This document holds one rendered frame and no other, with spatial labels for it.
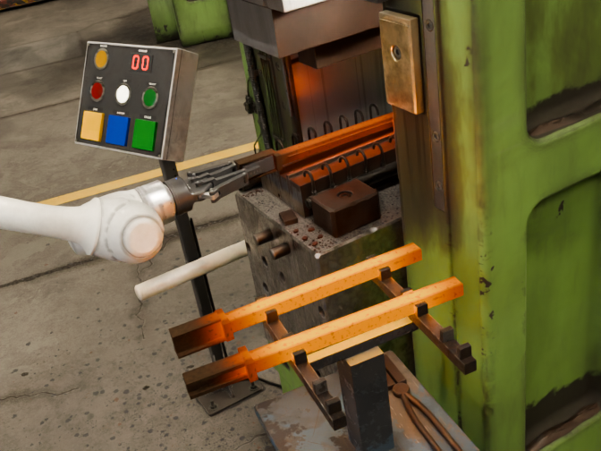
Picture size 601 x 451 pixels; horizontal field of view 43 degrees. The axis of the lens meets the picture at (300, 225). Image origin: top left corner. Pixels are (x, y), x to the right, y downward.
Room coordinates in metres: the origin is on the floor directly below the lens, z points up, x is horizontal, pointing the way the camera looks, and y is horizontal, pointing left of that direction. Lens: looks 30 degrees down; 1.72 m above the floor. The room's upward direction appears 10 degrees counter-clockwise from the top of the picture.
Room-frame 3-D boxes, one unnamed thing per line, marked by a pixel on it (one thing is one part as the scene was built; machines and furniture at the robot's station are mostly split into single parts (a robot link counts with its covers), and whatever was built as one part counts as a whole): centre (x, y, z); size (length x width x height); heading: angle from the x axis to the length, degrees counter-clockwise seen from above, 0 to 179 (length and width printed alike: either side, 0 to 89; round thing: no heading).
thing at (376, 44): (1.60, -0.21, 1.24); 0.30 x 0.07 x 0.06; 116
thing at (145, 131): (1.82, 0.35, 1.01); 0.07 x 0.05 x 0.07; 51
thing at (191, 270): (1.78, 0.26, 0.62); 0.44 x 0.05 x 0.05; 116
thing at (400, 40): (1.28, -0.22, 1.27); 0.09 x 0.02 x 0.17; 26
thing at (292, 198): (1.60, -0.16, 0.96); 0.42 x 0.20 x 0.09; 116
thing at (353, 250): (1.56, -0.19, 0.69); 0.56 x 0.38 x 0.45; 116
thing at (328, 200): (1.38, -0.10, 0.95); 0.12 x 0.08 x 0.06; 116
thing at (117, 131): (1.88, 0.43, 1.01); 0.07 x 0.05 x 0.07; 51
